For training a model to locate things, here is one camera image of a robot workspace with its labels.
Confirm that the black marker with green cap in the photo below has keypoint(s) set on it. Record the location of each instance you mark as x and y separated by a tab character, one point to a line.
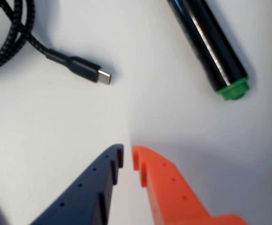
208	47

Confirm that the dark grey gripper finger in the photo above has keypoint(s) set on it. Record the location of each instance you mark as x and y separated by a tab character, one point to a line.
89	187

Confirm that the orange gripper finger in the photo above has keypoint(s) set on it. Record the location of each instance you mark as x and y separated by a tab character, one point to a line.
171	199

